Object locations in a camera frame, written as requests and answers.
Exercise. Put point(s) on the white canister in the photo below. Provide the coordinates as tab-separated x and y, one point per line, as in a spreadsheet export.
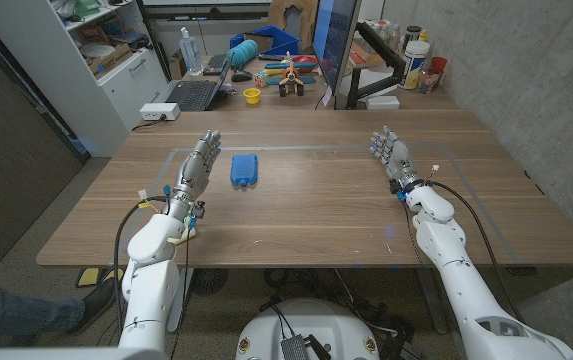
414	65

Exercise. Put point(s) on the brown cardboard piece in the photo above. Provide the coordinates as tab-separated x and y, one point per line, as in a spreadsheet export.
291	12

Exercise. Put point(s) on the white shelf cabinet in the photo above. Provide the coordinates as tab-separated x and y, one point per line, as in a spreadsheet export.
66	85

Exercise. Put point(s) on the small white box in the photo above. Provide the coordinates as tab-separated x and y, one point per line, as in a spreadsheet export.
382	102

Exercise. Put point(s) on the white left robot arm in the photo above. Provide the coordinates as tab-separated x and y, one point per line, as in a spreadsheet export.
153	280

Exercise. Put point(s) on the teal yarn roll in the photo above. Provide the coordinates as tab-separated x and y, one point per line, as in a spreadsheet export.
242	52

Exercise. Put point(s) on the clear sanitizer pump bottle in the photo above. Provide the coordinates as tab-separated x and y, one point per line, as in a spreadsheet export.
191	52

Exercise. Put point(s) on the black laptop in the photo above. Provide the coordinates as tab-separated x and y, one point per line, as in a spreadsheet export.
193	94

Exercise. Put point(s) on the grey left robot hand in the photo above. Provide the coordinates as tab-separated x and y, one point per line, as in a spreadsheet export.
193	170

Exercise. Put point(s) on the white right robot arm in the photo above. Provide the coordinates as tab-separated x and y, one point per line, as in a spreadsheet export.
466	290

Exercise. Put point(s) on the black computer mouse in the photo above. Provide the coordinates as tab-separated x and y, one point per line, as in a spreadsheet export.
241	76

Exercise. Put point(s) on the black shoe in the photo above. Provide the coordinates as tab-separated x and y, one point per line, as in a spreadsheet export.
98	300

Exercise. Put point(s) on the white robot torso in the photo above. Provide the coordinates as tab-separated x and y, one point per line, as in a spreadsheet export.
311	325

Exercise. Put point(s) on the blue plastic bin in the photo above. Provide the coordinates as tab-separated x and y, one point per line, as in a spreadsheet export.
278	37

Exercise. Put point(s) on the black floor fan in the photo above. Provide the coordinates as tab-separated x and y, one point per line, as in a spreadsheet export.
209	281

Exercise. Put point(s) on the red cup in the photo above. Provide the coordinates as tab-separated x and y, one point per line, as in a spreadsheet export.
438	64

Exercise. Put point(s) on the yellow cup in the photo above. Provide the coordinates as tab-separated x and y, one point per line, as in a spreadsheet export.
252	96

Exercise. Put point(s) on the dark lidded jar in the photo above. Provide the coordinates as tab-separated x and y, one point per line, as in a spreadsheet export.
412	36

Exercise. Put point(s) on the colourful toy block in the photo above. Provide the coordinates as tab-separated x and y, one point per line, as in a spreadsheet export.
261	79

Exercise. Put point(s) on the red bowl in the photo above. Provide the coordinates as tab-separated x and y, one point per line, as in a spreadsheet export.
307	61

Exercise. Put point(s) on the yellow black slippers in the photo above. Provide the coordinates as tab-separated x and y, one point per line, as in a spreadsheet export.
90	276

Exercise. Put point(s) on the white power strip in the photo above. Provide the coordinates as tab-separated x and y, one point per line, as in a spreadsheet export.
158	111

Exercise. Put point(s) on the yellow sponge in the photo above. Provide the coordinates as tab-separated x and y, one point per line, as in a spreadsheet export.
186	238

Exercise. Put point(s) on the blue case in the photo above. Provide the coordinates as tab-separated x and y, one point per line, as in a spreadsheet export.
244	169

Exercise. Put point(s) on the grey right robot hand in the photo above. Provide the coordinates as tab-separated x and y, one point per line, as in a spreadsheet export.
396	156

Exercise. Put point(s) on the person's leg in jeans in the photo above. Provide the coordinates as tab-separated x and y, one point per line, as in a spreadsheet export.
11	315

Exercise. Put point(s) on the black keyboard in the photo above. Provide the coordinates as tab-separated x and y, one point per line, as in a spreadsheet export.
215	64

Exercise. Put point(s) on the wooden toy airplane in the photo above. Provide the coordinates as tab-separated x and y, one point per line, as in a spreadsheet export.
291	77

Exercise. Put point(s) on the computer monitor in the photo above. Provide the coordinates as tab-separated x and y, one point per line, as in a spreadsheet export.
333	35

